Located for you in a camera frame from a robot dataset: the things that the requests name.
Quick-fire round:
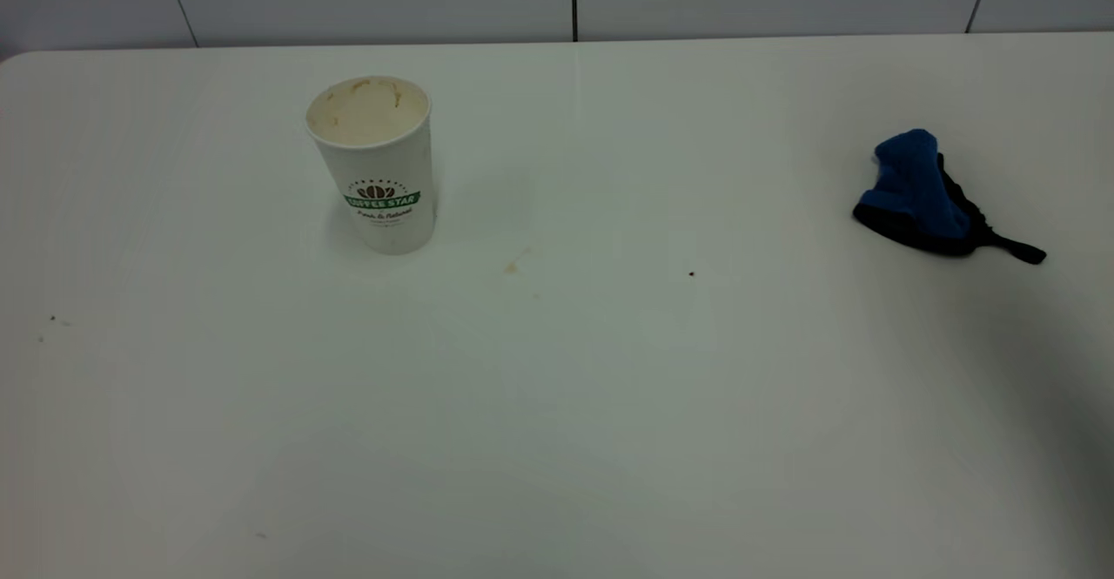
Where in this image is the white paper coffee cup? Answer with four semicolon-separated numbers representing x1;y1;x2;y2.
305;75;437;256

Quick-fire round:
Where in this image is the blue and black cloth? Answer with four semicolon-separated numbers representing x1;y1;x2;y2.
851;128;1048;266

